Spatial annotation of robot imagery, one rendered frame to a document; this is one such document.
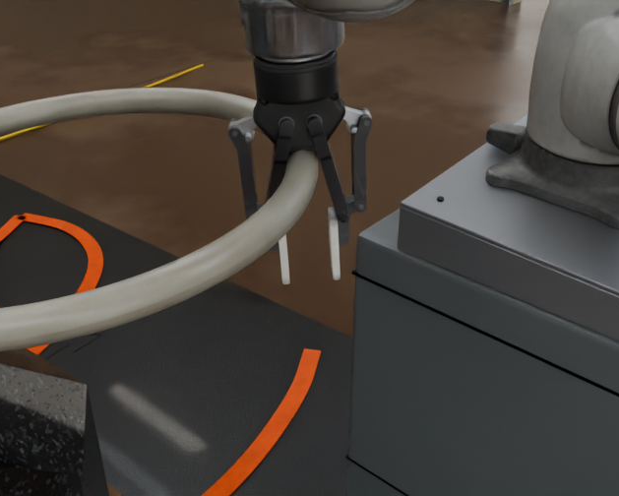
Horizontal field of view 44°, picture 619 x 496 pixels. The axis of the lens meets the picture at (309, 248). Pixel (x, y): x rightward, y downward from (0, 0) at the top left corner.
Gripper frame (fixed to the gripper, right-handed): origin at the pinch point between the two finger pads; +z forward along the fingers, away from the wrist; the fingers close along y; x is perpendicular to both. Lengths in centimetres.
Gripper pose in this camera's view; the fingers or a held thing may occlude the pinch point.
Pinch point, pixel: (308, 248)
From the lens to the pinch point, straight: 77.9
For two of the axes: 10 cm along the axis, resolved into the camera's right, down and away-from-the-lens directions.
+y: -10.0, 0.8, -0.2
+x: 0.6, 5.1, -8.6
